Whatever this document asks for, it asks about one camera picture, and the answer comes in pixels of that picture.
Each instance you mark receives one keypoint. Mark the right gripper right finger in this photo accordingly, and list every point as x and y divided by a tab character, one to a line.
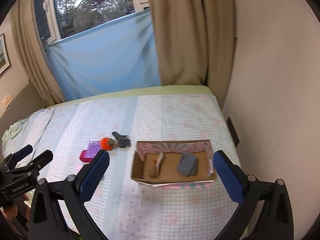
275	220

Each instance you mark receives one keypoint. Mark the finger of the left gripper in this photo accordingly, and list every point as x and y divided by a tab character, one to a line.
12	159
35	164

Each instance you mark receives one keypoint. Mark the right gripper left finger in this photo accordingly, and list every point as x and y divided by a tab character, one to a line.
58	211

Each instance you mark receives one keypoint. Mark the magenta leather pouch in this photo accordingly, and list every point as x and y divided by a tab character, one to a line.
87	157

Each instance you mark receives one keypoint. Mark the purple plastic packet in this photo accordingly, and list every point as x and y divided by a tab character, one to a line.
94	146

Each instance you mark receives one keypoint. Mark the orange fluffy pompom toy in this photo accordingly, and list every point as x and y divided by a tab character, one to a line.
108	144

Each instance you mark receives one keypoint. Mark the black patterned cloth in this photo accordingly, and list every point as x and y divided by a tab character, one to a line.
123	141

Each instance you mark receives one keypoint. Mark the grey blue fuzzy sock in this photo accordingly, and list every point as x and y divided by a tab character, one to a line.
187	165

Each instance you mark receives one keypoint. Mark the brown plush toy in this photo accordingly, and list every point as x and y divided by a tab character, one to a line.
153	168

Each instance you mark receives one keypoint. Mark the person's left hand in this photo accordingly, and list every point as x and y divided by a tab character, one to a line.
11	212

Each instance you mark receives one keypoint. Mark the mint green crumpled cloth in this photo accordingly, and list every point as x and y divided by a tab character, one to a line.
13	130

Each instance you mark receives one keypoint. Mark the cardboard box with pink flaps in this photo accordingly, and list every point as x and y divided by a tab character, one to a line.
147	151

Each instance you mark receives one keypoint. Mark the left beige curtain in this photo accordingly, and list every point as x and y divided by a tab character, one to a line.
31	53

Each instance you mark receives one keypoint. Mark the beige curtain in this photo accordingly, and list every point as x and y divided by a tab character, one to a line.
31	53
195	41

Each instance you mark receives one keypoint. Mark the light blue hanging sheet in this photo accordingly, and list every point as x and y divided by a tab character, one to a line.
114	56

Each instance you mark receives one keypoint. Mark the right beige curtain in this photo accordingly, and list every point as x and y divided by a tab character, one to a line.
195	41

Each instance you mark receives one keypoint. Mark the wall light switch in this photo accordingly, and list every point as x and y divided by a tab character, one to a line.
7	101

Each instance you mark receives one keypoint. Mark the framed wall picture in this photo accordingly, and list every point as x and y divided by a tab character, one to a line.
4	58

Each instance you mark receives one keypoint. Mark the window with white frame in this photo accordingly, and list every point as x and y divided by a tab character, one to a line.
58	19

